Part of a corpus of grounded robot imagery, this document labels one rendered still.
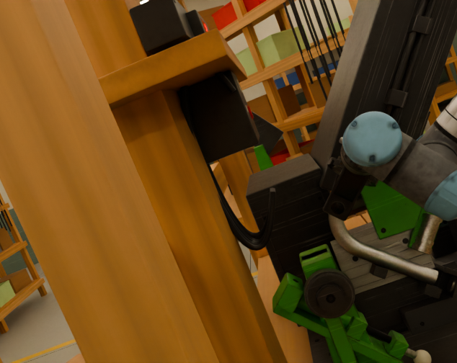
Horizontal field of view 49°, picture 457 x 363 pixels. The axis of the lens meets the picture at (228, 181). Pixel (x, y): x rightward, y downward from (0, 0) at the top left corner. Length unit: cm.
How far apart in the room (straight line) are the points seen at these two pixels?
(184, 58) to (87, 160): 32
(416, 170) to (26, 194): 50
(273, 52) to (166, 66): 351
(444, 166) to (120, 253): 47
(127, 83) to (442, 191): 45
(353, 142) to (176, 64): 27
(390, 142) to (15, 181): 47
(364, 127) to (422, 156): 9
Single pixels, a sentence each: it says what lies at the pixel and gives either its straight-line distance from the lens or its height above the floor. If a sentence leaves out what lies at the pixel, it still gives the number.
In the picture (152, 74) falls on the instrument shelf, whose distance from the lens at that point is 72.
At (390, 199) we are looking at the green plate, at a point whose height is 114.
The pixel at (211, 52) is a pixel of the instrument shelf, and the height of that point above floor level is 151.
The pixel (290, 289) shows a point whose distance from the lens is 80.
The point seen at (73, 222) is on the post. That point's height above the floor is 139.
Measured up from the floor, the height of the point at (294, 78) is 153.
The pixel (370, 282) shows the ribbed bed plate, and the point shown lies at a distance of 111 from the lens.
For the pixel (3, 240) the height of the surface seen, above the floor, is 95.
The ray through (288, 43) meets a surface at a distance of 430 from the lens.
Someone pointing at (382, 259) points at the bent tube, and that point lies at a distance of 105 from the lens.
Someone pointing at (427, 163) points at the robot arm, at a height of 126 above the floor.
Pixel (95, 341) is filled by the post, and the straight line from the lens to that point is 48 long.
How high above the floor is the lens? 143
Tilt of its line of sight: 7 degrees down
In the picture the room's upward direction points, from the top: 22 degrees counter-clockwise
